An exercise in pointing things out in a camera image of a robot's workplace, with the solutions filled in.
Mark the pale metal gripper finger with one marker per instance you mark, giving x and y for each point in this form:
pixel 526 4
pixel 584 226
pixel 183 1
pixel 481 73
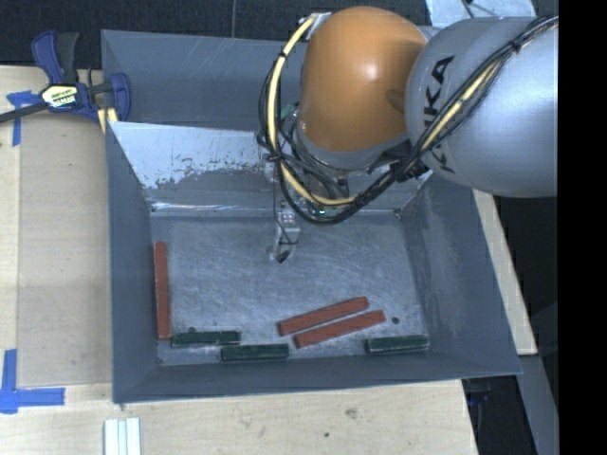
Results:
pixel 290 223
pixel 277 248

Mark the grey metal bin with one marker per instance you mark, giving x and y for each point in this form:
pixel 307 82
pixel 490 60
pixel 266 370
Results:
pixel 284 282

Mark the dark green flat block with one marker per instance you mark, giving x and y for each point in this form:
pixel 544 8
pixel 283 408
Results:
pixel 254 352
pixel 206 338
pixel 396 343

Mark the red-brown flat block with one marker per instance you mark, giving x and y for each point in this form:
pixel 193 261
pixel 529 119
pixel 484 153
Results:
pixel 323 315
pixel 161 292
pixel 339 328

